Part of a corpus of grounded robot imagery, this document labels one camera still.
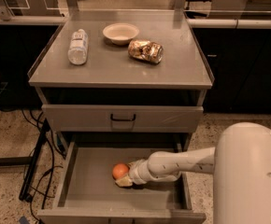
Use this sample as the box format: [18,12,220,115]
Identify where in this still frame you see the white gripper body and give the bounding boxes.
[129,160,150,185]

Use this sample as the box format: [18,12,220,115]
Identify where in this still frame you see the orange fruit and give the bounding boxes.
[112,163,129,180]

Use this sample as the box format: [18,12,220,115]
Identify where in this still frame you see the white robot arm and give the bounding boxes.
[112,122,271,224]

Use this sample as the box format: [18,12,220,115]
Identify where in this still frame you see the open grey middle drawer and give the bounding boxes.
[38,142,206,224]

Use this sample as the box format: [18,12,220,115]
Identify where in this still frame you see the closed grey top drawer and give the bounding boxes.
[42,105,203,133]

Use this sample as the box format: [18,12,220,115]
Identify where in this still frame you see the grey drawer cabinet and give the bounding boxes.
[29,10,213,150]

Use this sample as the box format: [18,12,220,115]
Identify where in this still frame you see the black metal stand leg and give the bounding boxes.
[19,120,50,201]

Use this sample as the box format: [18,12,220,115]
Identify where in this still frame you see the shiny gold chip bag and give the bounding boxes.
[128,40,164,64]

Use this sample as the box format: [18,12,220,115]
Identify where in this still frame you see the clear plastic water bottle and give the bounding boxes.
[67,29,89,65]

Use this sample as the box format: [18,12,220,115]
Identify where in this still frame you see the white paper bowl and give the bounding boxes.
[103,23,139,46]

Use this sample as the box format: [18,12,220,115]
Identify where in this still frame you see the black drawer handle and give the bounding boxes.
[110,114,136,122]

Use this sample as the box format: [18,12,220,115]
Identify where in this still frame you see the black floor cables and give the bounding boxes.
[20,108,66,222]

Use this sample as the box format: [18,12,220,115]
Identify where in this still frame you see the white horizontal rail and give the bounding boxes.
[0,14,271,30]

